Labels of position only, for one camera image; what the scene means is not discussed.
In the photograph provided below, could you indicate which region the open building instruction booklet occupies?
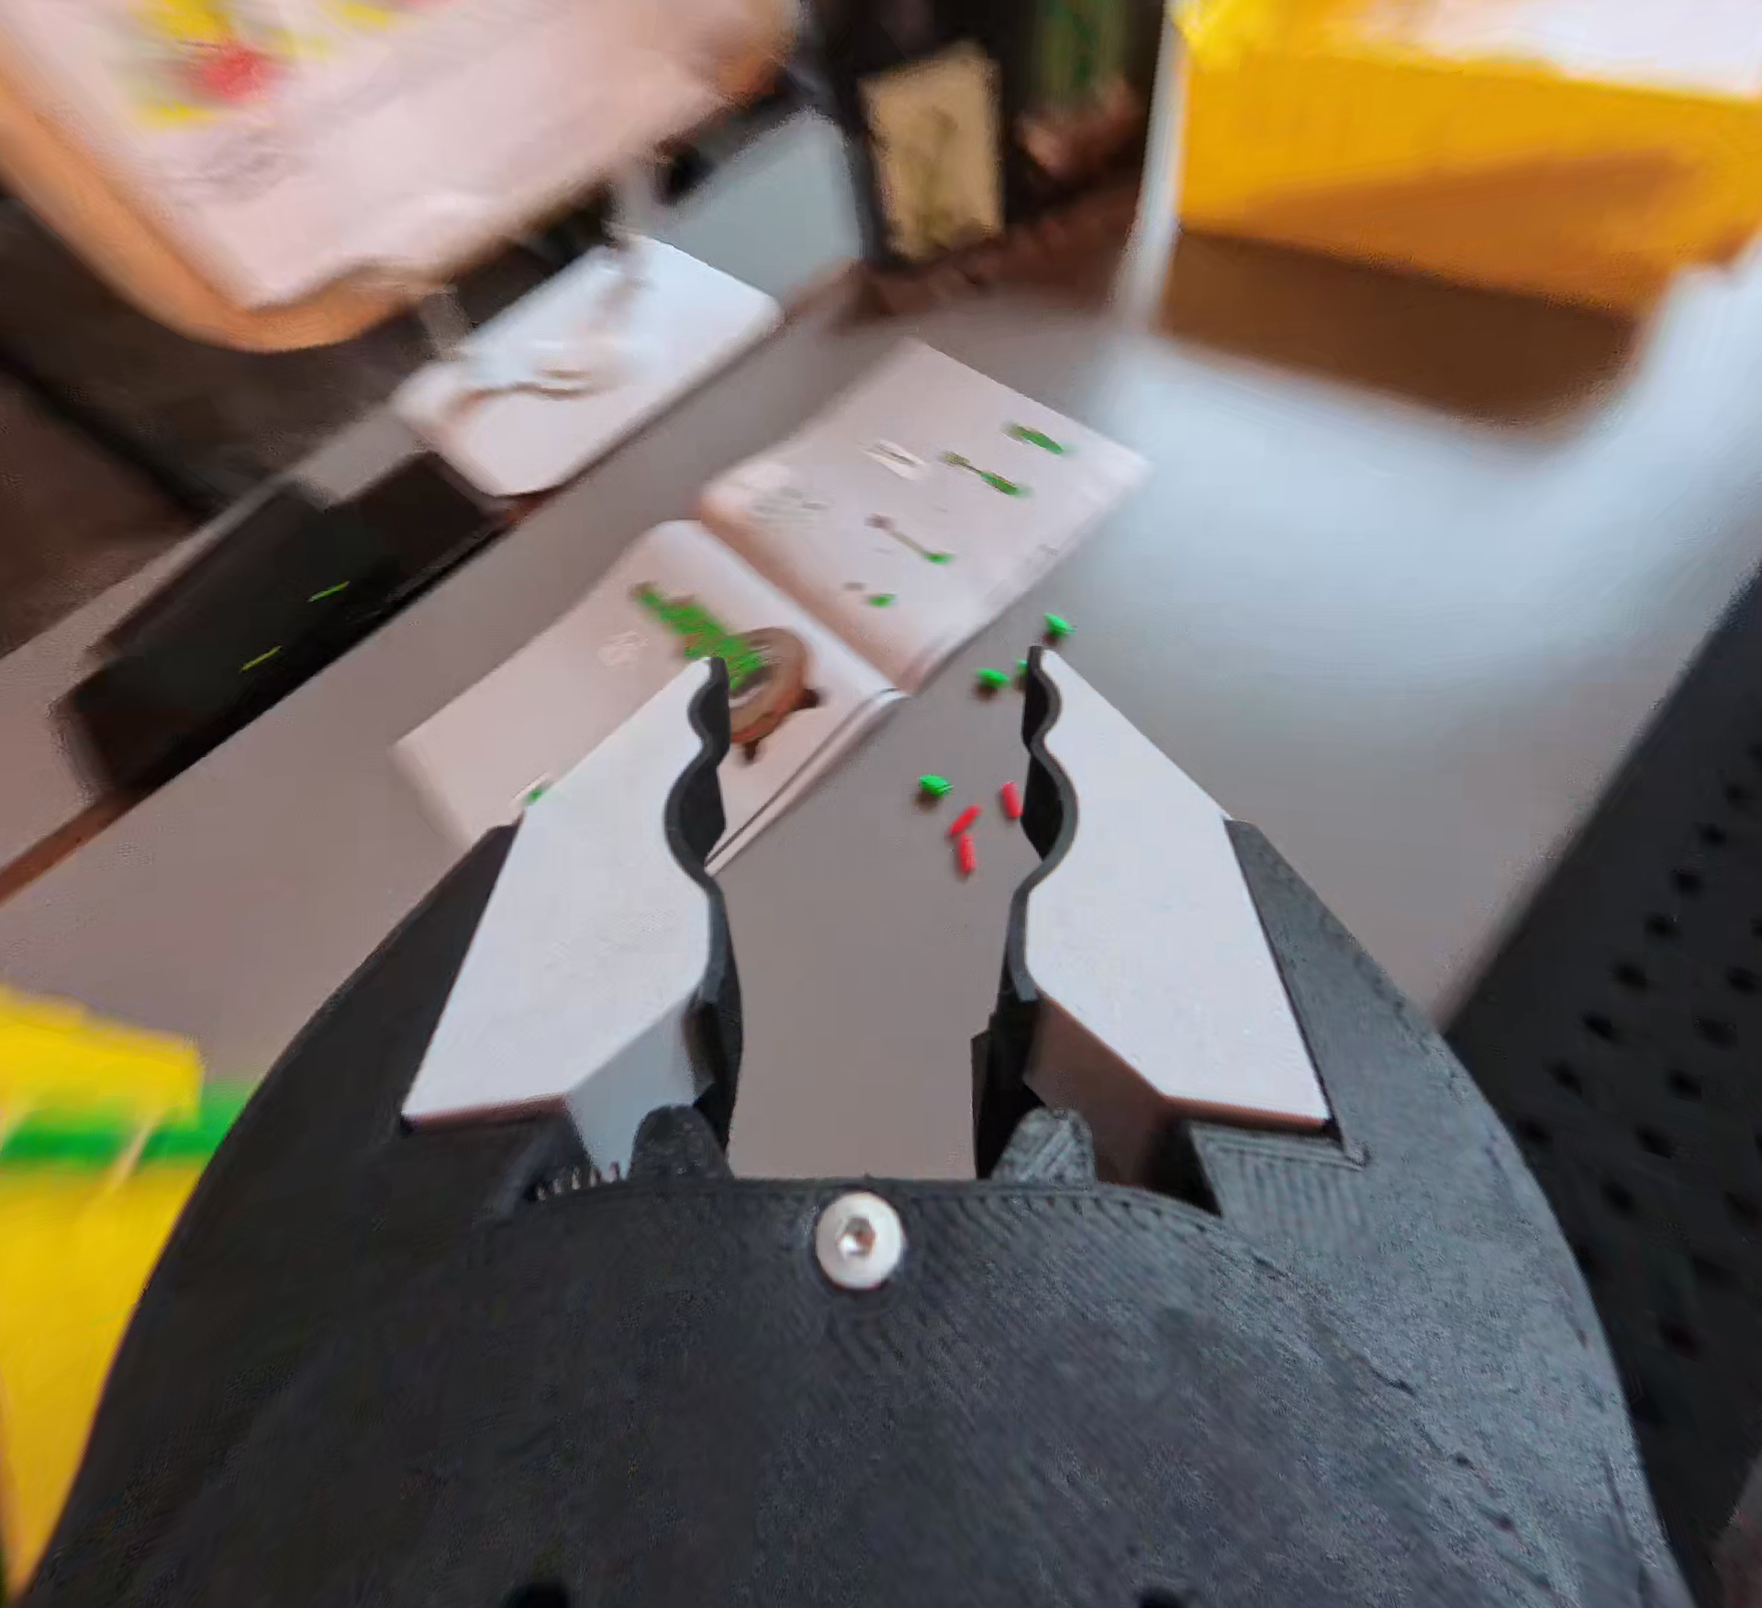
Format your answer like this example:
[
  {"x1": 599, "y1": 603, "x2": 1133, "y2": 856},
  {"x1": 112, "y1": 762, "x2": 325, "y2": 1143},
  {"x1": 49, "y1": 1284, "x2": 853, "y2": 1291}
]
[{"x1": 392, "y1": 339, "x2": 1150, "y2": 873}]

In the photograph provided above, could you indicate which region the black perforated panel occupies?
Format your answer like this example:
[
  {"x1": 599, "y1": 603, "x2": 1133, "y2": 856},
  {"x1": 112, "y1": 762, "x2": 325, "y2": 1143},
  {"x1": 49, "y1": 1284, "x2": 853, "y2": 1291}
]
[{"x1": 1445, "y1": 574, "x2": 1762, "y2": 1608}]

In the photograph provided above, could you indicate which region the white stand base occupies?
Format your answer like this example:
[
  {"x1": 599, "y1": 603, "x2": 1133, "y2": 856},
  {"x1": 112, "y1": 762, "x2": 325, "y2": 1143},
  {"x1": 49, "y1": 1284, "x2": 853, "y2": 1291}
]
[{"x1": 396, "y1": 235, "x2": 782, "y2": 500}]

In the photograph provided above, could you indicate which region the yellow plastic bin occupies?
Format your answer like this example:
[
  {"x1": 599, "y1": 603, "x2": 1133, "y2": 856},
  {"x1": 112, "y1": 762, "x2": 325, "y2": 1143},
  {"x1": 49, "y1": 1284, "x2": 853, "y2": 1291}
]
[
  {"x1": 1168, "y1": 0, "x2": 1762, "y2": 316},
  {"x1": 0, "y1": 988, "x2": 209, "y2": 1590}
]

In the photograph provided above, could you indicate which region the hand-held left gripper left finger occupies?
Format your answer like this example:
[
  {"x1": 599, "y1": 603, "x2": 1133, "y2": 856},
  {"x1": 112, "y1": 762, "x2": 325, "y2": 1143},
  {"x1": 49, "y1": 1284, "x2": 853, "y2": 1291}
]
[{"x1": 401, "y1": 659, "x2": 743, "y2": 1178}]

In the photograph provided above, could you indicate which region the black rectangular box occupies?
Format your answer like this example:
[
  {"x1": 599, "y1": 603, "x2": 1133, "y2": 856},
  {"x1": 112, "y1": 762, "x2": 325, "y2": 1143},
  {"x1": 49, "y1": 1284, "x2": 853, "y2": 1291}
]
[{"x1": 62, "y1": 451, "x2": 504, "y2": 799}]

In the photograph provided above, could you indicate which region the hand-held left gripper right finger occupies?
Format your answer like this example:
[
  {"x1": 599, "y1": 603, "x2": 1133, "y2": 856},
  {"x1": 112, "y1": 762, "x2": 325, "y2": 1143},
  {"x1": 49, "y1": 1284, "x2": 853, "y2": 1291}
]
[{"x1": 973, "y1": 647, "x2": 1334, "y2": 1173}]

